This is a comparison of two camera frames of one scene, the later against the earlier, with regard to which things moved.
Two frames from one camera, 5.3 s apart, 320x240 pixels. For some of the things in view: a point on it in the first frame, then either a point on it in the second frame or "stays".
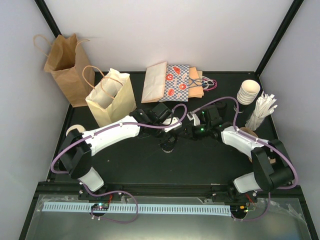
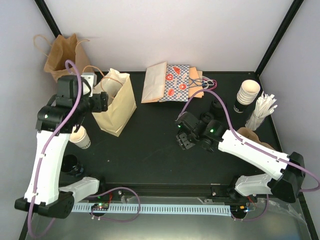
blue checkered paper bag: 176,84 stays
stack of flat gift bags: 195,83 stays
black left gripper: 167,137 to 101,102
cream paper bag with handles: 113,99 stays
